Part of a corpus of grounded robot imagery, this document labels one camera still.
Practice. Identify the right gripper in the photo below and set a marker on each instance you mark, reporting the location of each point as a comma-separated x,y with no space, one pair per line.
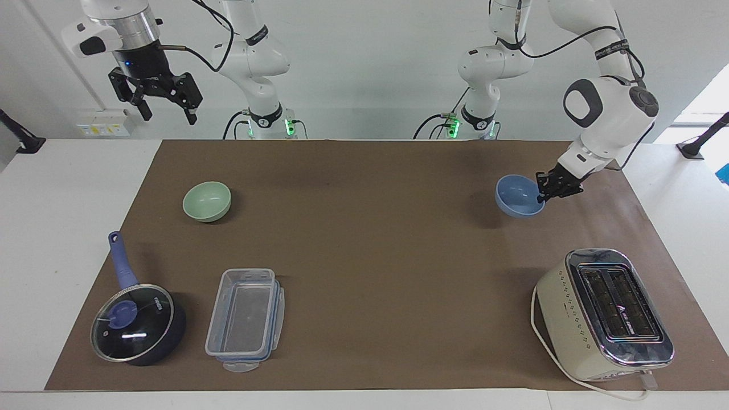
139,62

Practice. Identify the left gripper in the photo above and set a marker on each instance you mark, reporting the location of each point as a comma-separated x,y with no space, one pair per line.
565,172

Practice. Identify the blue bowl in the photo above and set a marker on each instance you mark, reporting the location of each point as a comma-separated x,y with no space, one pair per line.
515,196

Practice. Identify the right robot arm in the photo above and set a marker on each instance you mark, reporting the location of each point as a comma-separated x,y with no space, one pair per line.
259,60

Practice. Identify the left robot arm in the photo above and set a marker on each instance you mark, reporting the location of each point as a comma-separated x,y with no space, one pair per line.
603,108

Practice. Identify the green bowl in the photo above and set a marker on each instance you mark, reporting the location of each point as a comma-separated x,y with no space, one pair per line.
207,200

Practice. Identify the cream and chrome toaster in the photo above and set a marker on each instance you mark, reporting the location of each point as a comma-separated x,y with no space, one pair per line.
575,319

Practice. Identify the black stand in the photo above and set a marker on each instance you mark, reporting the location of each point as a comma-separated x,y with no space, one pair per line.
697,145
25,142

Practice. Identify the glass lid with blue knob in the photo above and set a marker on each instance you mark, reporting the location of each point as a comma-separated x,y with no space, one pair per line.
132,322

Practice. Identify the clear plastic container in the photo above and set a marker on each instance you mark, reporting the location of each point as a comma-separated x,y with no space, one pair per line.
244,319

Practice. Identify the dark blue saucepan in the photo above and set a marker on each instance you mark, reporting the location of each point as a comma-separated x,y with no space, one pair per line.
165,336

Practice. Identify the white wall socket box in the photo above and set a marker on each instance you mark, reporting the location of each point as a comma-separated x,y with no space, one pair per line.
103,124

